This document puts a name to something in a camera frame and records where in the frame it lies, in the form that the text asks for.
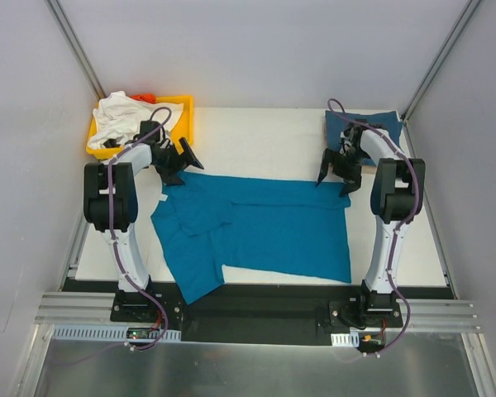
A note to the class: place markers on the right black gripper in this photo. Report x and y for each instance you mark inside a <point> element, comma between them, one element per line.
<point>340,169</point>

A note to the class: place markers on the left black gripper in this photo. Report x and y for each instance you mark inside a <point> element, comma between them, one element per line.
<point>177,161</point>

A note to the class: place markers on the teal blue t-shirt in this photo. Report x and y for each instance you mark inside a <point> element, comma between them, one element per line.
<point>288,226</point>

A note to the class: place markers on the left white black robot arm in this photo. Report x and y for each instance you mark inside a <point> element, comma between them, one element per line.
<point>110,201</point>

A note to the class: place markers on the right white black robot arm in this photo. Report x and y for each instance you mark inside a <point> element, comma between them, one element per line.
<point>395,200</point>

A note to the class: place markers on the yellow plastic bin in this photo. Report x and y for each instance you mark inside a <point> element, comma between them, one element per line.
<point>184,127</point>

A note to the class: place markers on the folded dark blue t-shirt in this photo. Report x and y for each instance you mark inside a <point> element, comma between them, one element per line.
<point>388,121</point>

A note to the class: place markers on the orange garment in bin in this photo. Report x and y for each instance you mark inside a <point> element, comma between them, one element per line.
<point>145,97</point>

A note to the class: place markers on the white printed t-shirt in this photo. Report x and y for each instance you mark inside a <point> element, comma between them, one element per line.
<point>117,119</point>

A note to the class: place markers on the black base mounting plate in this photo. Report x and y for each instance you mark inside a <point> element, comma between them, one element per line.
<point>297,315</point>

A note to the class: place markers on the right slotted cable duct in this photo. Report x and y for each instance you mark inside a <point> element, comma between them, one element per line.
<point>351,339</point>

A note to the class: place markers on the slotted cable duct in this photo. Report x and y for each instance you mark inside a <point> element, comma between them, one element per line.
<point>351,339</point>
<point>92,333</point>

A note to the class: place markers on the aluminium extrusion rail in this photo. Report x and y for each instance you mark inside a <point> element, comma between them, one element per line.
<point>427,315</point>

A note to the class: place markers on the left aluminium frame post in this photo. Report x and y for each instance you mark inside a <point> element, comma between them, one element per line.
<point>66,28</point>

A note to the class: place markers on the aluminium frame post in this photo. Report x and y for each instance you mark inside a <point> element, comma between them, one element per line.
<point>66,28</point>
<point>466,15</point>

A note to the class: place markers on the left slotted cable duct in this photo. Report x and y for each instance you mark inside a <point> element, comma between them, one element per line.
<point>92,333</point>

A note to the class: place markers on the right aluminium frame post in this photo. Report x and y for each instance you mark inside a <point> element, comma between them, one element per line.
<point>466,15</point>

